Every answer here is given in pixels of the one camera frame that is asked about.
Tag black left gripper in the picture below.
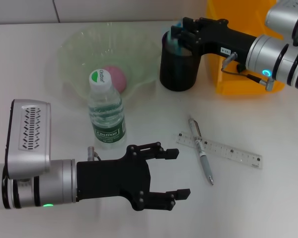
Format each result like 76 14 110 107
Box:
75 141 191 212

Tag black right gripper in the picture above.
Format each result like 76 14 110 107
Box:
170 16 259 63

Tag light blue scissors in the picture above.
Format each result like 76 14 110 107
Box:
166 21 189 59

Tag grey ballpoint pen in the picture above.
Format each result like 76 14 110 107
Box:
188 118 215 186

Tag clear plastic ruler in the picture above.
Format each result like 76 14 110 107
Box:
175 132 263 170

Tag clear green-label water bottle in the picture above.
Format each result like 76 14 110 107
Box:
87 69 127 149

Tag pink peach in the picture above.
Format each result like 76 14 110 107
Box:
103 65 127 94

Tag black mesh pen holder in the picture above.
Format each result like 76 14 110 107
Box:
159 31 202 92

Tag green glass fruit bowl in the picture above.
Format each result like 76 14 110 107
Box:
58 23 162 101

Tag yellow plastic bin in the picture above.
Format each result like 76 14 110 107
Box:
205 0 286 95

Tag grey right gripper cable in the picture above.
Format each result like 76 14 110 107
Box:
220 51 276 91

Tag left gripper cable connector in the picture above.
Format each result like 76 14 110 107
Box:
86 146 102 162

